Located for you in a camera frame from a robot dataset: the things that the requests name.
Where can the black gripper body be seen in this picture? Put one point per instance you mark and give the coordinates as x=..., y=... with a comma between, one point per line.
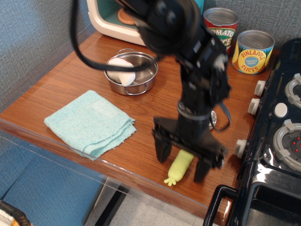
x=191, y=132

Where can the white plush mushroom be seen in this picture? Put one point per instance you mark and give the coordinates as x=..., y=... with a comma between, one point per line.
x=123, y=78

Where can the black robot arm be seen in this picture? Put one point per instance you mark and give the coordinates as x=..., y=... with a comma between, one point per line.
x=203, y=63

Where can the teal toy microwave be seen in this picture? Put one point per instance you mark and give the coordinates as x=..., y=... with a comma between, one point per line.
x=108, y=21

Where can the black toy stove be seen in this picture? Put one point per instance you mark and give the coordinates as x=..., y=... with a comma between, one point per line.
x=269, y=180

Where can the clear acrylic table guard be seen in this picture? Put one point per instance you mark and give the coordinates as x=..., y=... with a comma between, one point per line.
x=132, y=164

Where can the tomato sauce can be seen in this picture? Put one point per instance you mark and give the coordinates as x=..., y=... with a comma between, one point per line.
x=223, y=22

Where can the folded teal cloth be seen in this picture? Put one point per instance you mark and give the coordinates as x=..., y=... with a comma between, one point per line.
x=91, y=124

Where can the pineapple slices can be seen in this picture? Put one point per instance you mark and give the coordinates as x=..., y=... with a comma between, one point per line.
x=252, y=51

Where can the corn-handled metal spoon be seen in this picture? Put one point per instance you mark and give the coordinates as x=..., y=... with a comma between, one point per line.
x=179, y=167

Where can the small steel pan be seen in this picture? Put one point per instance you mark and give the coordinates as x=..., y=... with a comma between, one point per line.
x=144, y=80

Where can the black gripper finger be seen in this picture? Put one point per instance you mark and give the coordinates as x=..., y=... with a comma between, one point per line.
x=163, y=149
x=202, y=169

